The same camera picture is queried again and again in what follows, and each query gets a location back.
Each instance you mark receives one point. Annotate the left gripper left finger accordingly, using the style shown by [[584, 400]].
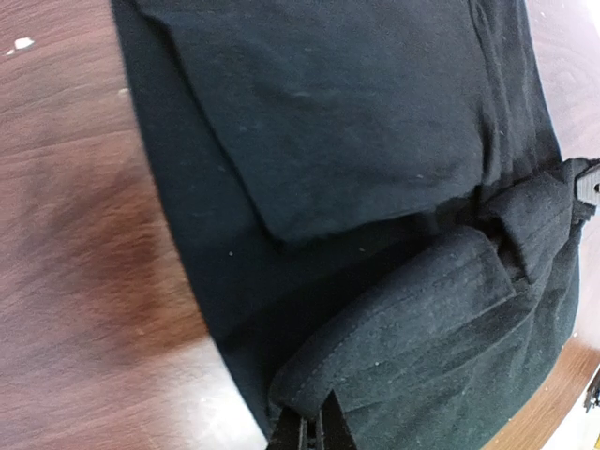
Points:
[[291, 432]]

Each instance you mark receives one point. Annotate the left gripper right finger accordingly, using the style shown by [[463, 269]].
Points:
[[332, 431]]

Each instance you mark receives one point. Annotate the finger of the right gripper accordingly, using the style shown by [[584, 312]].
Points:
[[582, 181]]

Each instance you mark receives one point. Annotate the black t-shirt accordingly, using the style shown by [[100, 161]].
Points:
[[369, 200]]

